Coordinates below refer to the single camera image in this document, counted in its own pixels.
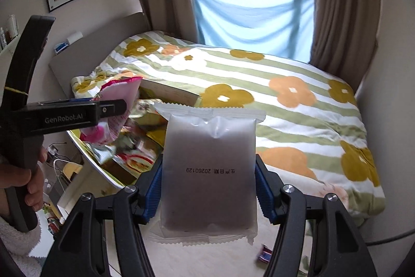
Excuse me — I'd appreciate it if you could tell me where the person's left forearm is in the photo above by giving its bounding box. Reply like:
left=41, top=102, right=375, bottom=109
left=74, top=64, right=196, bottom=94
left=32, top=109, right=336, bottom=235
left=0, top=189, right=43, bottom=275

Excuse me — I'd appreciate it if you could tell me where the black cable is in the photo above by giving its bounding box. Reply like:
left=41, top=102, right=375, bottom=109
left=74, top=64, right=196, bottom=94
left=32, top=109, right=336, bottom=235
left=366, top=227, right=414, bottom=246

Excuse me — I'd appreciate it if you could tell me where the green cardboard box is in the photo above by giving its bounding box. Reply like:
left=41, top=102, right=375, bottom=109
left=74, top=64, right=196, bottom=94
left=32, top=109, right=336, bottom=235
left=66, top=78, right=202, bottom=191

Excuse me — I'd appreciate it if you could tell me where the white bottle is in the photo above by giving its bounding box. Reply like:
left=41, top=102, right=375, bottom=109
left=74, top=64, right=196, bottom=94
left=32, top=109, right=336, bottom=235
left=8, top=15, right=19, bottom=38

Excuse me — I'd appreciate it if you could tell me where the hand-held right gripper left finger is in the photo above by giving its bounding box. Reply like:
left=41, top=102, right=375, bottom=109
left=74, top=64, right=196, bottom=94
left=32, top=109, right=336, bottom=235
left=40, top=155, right=164, bottom=277

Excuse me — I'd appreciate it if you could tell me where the light blue cloth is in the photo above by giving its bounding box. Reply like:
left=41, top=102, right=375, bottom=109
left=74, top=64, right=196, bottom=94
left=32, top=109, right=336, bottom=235
left=193, top=0, right=316, bottom=64

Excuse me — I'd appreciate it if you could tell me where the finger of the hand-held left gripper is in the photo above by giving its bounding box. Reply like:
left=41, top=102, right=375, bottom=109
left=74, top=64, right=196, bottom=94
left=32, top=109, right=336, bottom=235
left=95, top=98, right=128, bottom=118

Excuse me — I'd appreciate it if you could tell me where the pink marshmallow packet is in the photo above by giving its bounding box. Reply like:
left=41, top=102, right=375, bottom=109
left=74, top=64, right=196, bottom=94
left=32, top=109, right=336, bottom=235
left=79, top=76, right=143, bottom=146

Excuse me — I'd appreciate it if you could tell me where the floral striped blanket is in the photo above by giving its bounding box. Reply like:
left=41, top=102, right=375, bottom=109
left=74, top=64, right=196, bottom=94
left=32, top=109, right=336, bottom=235
left=70, top=30, right=387, bottom=226

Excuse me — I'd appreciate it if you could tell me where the person's left hand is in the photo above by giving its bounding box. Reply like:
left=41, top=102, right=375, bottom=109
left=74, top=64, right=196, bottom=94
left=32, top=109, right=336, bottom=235
left=0, top=145, right=48, bottom=213

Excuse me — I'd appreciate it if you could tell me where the potato chip bag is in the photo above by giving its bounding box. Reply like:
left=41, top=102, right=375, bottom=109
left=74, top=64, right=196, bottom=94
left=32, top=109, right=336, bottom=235
left=134, top=99, right=167, bottom=126

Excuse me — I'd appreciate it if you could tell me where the small white box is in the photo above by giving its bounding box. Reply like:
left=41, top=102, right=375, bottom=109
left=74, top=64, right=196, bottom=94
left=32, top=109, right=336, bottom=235
left=65, top=31, right=84, bottom=46

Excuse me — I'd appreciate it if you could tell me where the white cable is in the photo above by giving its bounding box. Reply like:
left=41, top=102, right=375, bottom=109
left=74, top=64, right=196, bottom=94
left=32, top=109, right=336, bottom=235
left=52, top=158, right=81, bottom=197

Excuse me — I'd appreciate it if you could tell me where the yellow snack bag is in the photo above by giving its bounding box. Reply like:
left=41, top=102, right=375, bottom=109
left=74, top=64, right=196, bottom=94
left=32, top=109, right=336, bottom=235
left=146, top=128, right=168, bottom=148

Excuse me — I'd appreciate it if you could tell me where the small candy wrapper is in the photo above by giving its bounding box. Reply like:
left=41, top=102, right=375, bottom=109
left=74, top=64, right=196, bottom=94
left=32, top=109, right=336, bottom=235
left=256, top=245, right=273, bottom=263

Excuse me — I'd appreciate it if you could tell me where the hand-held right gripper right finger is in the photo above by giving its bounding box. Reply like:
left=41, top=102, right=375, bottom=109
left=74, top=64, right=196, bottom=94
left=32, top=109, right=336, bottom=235
left=254, top=154, right=378, bottom=277

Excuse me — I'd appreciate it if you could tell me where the small blue item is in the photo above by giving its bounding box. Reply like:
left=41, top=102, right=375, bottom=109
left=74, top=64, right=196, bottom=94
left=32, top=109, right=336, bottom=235
left=53, top=42, right=71, bottom=55

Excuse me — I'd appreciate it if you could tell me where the grey headboard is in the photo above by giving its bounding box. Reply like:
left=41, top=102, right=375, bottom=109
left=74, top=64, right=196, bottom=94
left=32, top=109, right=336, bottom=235
left=48, top=11, right=153, bottom=100

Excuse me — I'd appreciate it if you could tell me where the red and white snack packet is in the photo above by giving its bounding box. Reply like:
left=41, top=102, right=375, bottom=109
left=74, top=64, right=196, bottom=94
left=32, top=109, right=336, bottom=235
left=113, top=147, right=160, bottom=172

